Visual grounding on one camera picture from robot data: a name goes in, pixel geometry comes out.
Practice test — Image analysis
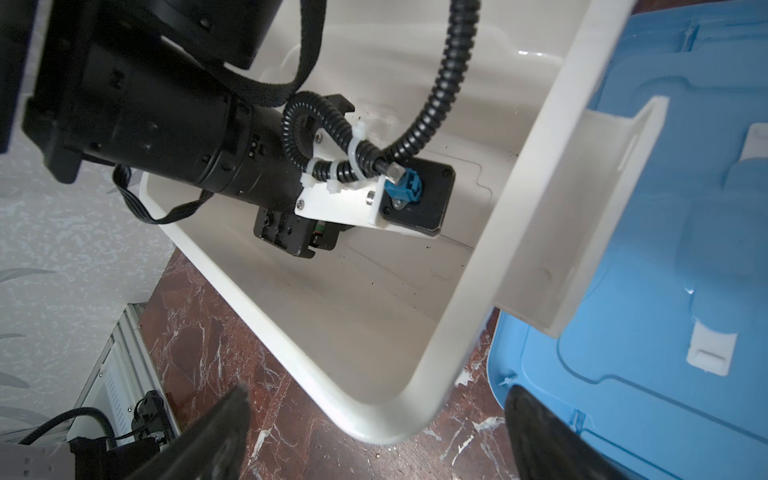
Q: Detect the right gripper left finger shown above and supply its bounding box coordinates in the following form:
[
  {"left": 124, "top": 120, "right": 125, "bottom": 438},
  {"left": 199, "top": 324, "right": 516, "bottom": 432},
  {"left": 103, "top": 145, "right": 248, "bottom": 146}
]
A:
[{"left": 127, "top": 384, "right": 251, "bottom": 479}]

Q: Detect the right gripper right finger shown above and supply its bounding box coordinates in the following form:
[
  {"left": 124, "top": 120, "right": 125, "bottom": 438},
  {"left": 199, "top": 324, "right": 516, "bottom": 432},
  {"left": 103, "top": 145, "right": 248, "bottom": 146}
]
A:
[{"left": 505, "top": 385, "right": 626, "bottom": 480}]

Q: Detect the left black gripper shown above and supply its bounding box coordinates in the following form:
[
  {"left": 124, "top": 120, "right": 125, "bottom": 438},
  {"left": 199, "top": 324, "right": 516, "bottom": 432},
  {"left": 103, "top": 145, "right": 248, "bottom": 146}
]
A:
[{"left": 199, "top": 100, "right": 352, "bottom": 259}]

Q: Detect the blue plastic bin lid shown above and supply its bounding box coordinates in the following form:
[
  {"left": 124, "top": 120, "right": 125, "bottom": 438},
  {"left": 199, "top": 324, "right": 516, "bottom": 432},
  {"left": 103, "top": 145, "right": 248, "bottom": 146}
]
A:
[{"left": 487, "top": 1, "right": 767, "bottom": 479}]

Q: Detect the white plastic storage bin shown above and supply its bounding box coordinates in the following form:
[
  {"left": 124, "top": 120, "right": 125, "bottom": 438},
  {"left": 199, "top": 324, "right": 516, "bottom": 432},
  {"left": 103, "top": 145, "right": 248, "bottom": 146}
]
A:
[{"left": 164, "top": 1, "right": 669, "bottom": 444}]

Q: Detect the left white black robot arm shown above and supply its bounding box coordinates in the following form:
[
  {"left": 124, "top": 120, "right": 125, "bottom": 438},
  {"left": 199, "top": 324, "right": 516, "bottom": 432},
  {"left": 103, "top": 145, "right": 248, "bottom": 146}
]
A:
[{"left": 22, "top": 1, "right": 480, "bottom": 258}]

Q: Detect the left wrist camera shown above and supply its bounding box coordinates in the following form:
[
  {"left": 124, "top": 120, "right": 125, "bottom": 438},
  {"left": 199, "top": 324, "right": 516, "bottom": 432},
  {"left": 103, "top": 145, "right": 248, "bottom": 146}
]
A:
[{"left": 294, "top": 158, "right": 456, "bottom": 237}]

